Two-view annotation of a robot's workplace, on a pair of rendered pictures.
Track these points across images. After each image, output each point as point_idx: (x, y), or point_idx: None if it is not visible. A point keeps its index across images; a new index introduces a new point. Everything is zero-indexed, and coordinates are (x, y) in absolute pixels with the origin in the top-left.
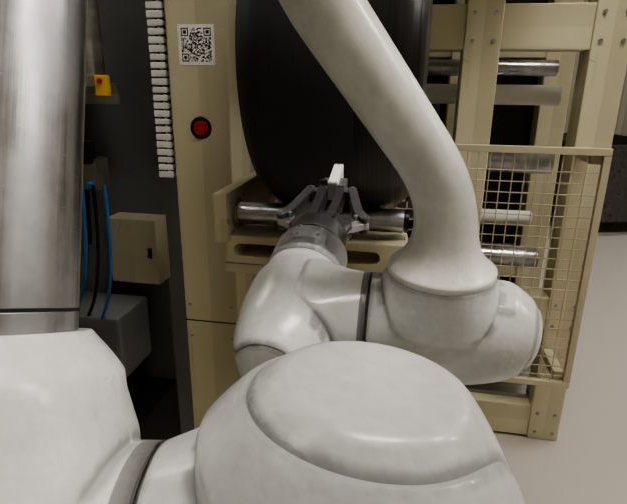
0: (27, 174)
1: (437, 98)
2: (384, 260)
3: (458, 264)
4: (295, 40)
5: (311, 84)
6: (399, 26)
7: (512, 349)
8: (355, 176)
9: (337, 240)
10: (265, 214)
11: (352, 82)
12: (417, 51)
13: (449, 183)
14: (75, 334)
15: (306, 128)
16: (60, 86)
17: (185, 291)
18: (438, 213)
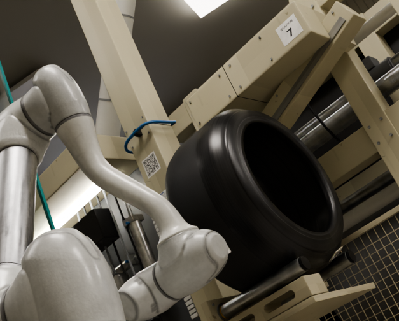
0: (11, 239)
1: (398, 190)
2: (296, 292)
3: (167, 230)
4: (184, 200)
5: (198, 214)
6: (217, 167)
7: (194, 249)
8: (248, 249)
9: None
10: (233, 303)
11: (116, 193)
12: (233, 172)
13: (152, 205)
14: (21, 267)
15: None
16: (20, 223)
17: None
18: (154, 216)
